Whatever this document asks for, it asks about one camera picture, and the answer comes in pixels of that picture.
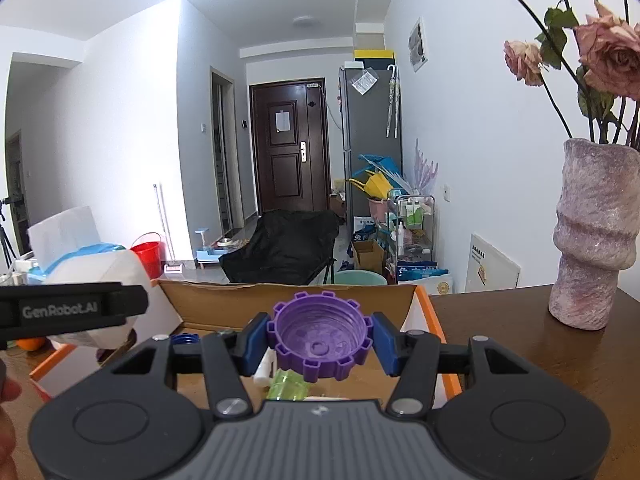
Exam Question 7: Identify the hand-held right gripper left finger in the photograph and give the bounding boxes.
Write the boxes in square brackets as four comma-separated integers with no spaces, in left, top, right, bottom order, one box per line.
[109,312,274,421]

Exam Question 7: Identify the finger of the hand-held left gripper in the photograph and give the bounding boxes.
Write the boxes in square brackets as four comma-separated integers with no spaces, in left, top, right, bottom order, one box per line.
[107,284,149,329]

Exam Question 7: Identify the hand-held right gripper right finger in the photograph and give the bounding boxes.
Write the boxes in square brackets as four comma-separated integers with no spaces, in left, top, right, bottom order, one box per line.
[372,312,531,417]

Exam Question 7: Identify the green spray bottle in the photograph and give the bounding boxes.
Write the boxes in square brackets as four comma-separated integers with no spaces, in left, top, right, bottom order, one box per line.
[266,369,309,402]

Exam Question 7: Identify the red cardboard box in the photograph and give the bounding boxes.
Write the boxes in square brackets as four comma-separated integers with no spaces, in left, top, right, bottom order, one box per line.
[29,280,462,411]

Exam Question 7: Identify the purple gear-shaped cap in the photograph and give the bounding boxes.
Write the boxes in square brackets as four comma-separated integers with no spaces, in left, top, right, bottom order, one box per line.
[266,291,375,380]

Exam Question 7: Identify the person's left hand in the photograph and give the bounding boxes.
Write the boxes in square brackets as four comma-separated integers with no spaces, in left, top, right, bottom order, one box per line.
[0,378,24,480]

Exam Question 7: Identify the red bucket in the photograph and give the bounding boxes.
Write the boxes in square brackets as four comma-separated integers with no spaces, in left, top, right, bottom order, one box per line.
[131,232,164,280]

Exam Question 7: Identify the green basin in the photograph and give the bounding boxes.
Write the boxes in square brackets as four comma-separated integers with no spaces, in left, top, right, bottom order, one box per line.
[334,269,387,286]

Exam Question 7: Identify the blue tissue pack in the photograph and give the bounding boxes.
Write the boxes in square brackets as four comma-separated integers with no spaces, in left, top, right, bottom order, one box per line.
[27,205,127,286]

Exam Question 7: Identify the blue and white box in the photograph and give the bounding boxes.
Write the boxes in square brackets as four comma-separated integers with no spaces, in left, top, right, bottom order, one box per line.
[397,260,454,295]

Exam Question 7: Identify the white pole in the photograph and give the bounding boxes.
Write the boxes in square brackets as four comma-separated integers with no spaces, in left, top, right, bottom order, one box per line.
[152,183,174,266]

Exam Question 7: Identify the small brown cardboard box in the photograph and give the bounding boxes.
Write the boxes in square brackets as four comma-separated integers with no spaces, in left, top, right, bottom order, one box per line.
[351,239,386,274]

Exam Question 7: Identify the black tripod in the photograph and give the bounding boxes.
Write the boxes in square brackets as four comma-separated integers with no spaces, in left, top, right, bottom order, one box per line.
[0,195,26,262]

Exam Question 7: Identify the pet bowl stand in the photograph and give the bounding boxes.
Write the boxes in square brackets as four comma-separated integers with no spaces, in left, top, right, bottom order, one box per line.
[194,227,236,264]

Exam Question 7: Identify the black folding chair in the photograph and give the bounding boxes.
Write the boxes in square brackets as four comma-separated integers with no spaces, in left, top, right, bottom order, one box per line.
[219,209,340,285]

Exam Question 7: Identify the metal rack cart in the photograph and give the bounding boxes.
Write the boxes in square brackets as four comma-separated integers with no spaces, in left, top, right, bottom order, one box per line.
[386,195,436,271]

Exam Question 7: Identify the white board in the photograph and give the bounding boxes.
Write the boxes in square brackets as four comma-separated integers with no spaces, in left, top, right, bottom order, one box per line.
[465,232,521,294]

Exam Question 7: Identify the pink bucket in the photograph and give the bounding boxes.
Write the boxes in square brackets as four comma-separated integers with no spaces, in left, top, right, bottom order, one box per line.
[367,196,394,224]

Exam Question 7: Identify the blue dustpan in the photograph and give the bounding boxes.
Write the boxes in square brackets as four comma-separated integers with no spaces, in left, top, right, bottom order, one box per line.
[357,153,401,181]

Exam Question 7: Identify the purple decorative branches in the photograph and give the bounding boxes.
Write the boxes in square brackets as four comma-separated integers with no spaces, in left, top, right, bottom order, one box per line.
[412,139,440,196]

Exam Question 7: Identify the dark brown door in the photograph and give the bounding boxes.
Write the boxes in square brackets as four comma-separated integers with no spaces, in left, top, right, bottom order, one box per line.
[249,78,333,213]

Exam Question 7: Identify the grey refrigerator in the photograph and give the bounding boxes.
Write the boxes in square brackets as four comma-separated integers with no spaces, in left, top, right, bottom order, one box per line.
[338,62,403,231]

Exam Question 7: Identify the pink stone vase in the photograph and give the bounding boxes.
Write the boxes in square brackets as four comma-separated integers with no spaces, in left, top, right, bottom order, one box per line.
[548,138,640,331]

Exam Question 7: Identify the hanging folded umbrellas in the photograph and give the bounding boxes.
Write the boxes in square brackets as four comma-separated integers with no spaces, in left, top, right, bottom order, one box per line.
[386,64,403,139]

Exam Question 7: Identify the clear plastic bag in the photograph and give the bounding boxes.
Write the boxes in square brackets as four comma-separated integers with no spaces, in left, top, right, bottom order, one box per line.
[350,70,379,95]

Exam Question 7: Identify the bunch of dried pink roses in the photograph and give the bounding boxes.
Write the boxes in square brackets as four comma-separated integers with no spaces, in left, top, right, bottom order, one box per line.
[407,0,640,149]

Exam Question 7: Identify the wall picture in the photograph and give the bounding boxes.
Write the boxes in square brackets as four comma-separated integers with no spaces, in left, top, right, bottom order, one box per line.
[407,16,430,72]

